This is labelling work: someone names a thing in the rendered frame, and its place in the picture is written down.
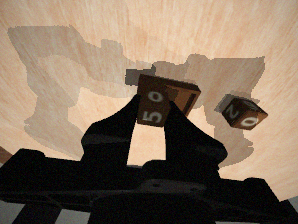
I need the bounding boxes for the brown number cube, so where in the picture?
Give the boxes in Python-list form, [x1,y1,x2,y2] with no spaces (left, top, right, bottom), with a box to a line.
[221,98,268,131]
[136,88,170,128]

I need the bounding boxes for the brown wooden tray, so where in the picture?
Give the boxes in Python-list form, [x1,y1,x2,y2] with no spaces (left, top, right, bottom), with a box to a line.
[137,74,201,117]

